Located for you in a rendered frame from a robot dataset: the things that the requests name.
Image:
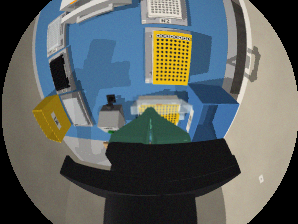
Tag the blue bench mat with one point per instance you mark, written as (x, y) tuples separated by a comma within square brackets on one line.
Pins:
[(107, 56)]

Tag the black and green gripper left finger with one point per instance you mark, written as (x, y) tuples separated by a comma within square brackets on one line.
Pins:
[(136, 131)]

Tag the white button box with green key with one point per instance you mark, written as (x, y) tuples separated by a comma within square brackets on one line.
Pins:
[(111, 118)]

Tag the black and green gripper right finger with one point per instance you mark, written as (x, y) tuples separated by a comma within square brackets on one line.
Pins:
[(164, 131)]

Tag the yellow open-top bin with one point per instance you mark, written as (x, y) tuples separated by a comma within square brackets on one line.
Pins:
[(51, 111)]

